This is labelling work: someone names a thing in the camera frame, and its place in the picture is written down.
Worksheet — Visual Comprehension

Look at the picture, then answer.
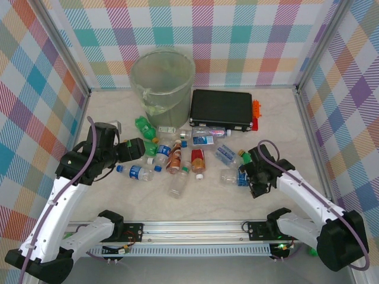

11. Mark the crushed clear bottle blue label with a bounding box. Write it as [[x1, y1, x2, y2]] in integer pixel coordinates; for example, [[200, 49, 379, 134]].
[[220, 167, 250, 188]]

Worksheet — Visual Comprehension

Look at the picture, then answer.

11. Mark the crushed green plastic bottle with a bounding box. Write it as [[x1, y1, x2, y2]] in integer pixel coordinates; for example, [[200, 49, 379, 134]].
[[143, 140, 160, 157]]

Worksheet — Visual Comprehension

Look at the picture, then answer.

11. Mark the bottle with brown label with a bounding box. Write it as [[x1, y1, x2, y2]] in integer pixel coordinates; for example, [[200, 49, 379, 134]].
[[165, 138, 184, 175]]

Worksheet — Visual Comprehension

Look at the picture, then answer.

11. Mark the clear bottle green cap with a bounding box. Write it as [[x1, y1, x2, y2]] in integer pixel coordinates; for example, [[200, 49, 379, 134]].
[[167, 161, 192, 199]]

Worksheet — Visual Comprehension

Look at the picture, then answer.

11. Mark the grey translucent waste bin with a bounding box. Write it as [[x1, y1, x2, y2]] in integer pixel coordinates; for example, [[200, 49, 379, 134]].
[[131, 47, 195, 128]]

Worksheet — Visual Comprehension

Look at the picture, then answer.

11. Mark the clear plastic bin liner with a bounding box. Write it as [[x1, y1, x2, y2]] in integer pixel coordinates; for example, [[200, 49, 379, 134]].
[[131, 47, 195, 118]]

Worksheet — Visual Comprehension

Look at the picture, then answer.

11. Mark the green bottle yellow cap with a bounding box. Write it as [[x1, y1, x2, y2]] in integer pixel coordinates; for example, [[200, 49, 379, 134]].
[[237, 150, 253, 166]]

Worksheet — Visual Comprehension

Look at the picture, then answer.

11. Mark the clear bottle blue patterned label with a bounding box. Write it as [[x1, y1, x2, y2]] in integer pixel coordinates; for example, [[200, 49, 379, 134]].
[[215, 144, 244, 166]]

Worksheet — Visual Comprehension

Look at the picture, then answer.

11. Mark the green bottle orange cap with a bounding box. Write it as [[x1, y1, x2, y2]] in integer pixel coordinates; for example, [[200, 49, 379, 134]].
[[134, 116, 160, 143]]

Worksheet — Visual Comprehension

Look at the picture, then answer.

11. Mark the clear bottle round logo label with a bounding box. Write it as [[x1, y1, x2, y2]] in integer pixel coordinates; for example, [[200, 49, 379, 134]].
[[153, 141, 173, 173]]

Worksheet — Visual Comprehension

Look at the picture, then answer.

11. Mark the clear bottle white label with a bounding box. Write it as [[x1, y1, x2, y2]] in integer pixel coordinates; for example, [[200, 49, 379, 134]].
[[156, 125, 193, 141]]

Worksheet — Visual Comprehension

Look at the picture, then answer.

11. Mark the bottle with red label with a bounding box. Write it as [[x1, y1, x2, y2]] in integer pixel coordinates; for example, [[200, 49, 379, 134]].
[[190, 148, 207, 181]]

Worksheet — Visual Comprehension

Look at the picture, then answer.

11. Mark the clear bottle red blue label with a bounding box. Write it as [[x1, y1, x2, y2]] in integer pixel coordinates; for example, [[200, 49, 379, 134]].
[[191, 125, 233, 139]]

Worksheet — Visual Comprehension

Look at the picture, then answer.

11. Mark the clear bottle light blue label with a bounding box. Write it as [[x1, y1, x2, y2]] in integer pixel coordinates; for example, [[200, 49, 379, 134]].
[[180, 134, 219, 148]]

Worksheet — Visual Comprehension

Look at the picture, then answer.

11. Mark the orange toy block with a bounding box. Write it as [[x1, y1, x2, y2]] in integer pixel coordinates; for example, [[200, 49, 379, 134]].
[[251, 99, 264, 120]]

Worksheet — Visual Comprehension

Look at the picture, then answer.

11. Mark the black hard case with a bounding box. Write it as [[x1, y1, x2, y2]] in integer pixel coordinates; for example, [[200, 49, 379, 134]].
[[188, 88, 253, 131]]

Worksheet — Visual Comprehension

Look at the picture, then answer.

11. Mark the aluminium base extrusion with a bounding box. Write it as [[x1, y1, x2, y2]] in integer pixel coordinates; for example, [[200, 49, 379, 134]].
[[65, 221, 314, 245]]

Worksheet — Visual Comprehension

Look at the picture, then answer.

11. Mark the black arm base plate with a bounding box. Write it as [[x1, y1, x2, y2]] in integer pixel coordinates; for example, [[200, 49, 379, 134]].
[[121, 223, 145, 243], [246, 221, 303, 241]]

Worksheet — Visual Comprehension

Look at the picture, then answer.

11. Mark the aluminium frame rail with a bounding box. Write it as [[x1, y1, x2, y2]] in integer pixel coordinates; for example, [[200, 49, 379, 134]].
[[294, 88, 341, 214]]

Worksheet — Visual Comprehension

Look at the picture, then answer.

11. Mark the slotted grey cable duct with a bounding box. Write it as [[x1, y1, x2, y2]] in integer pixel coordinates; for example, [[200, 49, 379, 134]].
[[88, 244, 272, 257]]

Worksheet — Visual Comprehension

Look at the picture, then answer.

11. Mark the aluminium frame post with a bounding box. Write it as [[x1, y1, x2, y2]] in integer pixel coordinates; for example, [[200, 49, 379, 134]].
[[294, 0, 356, 94], [35, 0, 91, 98]]

